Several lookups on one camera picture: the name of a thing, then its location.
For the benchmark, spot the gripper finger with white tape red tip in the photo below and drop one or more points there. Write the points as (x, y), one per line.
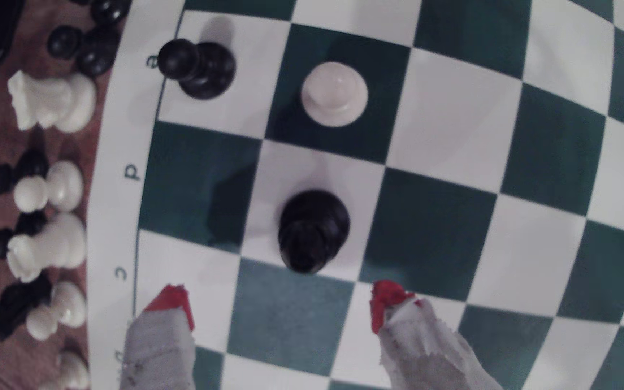
(426, 357)
(160, 352)

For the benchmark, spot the white chess piece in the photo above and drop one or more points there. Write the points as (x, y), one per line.
(57, 244)

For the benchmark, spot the green white chess mat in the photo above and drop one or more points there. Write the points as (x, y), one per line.
(453, 135)

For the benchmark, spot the black chess piece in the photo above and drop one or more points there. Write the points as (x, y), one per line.
(95, 51)
(109, 10)

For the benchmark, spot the white pawn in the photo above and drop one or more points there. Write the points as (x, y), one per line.
(63, 184)
(335, 93)
(71, 371)
(65, 303)

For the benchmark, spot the black knight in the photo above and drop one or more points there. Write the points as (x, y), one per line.
(11, 306)

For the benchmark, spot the white knight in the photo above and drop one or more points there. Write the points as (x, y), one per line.
(63, 103)

